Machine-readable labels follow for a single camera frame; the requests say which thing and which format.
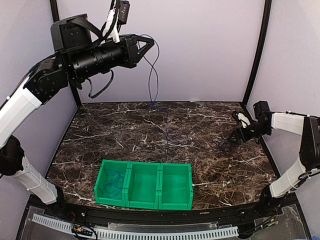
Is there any black frame post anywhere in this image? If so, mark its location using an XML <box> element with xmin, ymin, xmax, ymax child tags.
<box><xmin>241</xmin><ymin>0</ymin><xmax>272</xmax><ymax>108</ymax></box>
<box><xmin>49</xmin><ymin>0</ymin><xmax>82</xmax><ymax>108</ymax></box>

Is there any middle green plastic bin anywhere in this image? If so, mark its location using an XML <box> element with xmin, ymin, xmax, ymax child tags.
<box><xmin>124</xmin><ymin>161</ymin><xmax>160</xmax><ymax>210</ymax></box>

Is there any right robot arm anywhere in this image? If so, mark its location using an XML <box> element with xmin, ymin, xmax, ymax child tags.
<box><xmin>227</xmin><ymin>101</ymin><xmax>320</xmax><ymax>217</ymax></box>

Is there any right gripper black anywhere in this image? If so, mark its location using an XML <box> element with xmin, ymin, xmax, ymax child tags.
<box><xmin>228</xmin><ymin>121</ymin><xmax>272</xmax><ymax>145</ymax></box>

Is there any white slotted cable duct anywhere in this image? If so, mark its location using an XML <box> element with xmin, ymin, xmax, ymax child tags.
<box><xmin>32</xmin><ymin>213</ymin><xmax>239</xmax><ymax>240</ymax></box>

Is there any left green plastic bin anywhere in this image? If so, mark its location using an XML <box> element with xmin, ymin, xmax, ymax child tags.
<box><xmin>94</xmin><ymin>159</ymin><xmax>130</xmax><ymax>207</ymax></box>

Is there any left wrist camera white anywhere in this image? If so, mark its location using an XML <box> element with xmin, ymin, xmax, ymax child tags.
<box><xmin>101</xmin><ymin>0</ymin><xmax>130</xmax><ymax>43</ymax></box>

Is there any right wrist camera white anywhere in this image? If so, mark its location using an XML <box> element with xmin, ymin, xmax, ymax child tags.
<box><xmin>231</xmin><ymin>111</ymin><xmax>251</xmax><ymax>128</ymax></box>

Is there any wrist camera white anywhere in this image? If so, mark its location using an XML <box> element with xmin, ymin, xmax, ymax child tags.
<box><xmin>231</xmin><ymin>111</ymin><xmax>251</xmax><ymax>128</ymax></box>
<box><xmin>101</xmin><ymin>0</ymin><xmax>130</xmax><ymax>43</ymax></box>

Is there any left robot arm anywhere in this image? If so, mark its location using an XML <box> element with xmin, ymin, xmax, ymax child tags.
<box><xmin>0</xmin><ymin>14</ymin><xmax>155</xmax><ymax>218</ymax></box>

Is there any left black frame post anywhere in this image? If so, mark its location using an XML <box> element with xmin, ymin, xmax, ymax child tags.
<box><xmin>49</xmin><ymin>0</ymin><xmax>82</xmax><ymax>108</ymax></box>

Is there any right black frame post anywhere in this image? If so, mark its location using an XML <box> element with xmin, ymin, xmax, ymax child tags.
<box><xmin>241</xmin><ymin>0</ymin><xmax>272</xmax><ymax>108</ymax></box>

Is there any green plastic bin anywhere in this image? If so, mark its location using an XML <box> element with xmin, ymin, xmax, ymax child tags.
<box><xmin>94</xmin><ymin>159</ymin><xmax>130</xmax><ymax>207</ymax></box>
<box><xmin>124</xmin><ymin>161</ymin><xmax>160</xmax><ymax>210</ymax></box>
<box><xmin>158</xmin><ymin>163</ymin><xmax>194</xmax><ymax>211</ymax></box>

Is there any right green plastic bin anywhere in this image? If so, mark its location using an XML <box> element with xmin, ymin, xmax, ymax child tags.
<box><xmin>158</xmin><ymin>163</ymin><xmax>194</xmax><ymax>211</ymax></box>

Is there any black front rail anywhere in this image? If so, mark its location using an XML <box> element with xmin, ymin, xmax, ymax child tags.
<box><xmin>29</xmin><ymin>193</ymin><xmax>298</xmax><ymax>226</ymax></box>

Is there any brown cable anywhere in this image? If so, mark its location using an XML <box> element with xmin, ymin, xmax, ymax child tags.
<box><xmin>149</xmin><ymin>102</ymin><xmax>241</xmax><ymax>163</ymax></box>

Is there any dark blue cable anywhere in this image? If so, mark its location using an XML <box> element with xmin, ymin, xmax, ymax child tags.
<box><xmin>139</xmin><ymin>34</ymin><xmax>196</xmax><ymax>148</ymax></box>

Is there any light blue cable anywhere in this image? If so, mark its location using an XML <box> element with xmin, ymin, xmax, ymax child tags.
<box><xmin>102</xmin><ymin>168</ymin><xmax>125</xmax><ymax>200</ymax></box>

